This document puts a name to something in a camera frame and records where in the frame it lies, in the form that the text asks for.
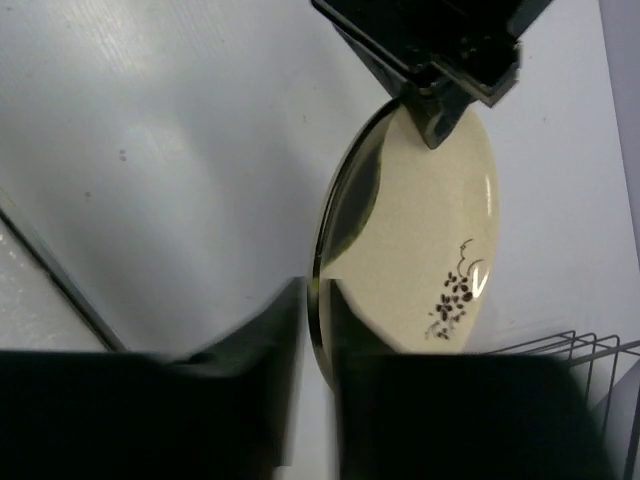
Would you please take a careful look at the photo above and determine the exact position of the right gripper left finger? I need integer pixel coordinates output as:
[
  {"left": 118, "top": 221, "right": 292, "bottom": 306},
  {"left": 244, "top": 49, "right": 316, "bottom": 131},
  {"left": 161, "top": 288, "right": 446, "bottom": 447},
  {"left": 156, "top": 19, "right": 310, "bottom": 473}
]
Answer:
[{"left": 1, "top": 278, "right": 302, "bottom": 479}]

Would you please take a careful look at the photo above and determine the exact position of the grey wire dish rack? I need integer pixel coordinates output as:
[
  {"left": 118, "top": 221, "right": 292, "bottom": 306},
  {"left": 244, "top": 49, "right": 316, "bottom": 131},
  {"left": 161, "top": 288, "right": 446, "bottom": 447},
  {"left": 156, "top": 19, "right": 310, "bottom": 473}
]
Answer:
[{"left": 485, "top": 330, "right": 639, "bottom": 479}]

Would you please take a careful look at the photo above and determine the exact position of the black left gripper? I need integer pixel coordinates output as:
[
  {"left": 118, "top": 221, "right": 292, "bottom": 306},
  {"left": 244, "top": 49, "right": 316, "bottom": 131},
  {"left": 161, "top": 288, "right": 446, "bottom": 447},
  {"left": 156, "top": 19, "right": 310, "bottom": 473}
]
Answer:
[{"left": 312, "top": 1, "right": 550, "bottom": 149}]

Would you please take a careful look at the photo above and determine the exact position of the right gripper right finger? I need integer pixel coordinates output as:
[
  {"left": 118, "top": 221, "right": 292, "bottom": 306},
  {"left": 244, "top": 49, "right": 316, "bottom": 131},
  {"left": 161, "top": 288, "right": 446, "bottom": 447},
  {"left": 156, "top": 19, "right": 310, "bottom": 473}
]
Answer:
[{"left": 329, "top": 282, "right": 614, "bottom": 479}]

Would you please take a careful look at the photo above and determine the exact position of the cream plate with black flowers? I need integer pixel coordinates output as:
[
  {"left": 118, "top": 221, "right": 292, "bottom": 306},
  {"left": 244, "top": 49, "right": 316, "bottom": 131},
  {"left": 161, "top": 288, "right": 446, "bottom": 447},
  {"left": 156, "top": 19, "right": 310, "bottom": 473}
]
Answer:
[{"left": 307, "top": 100, "right": 500, "bottom": 380}]

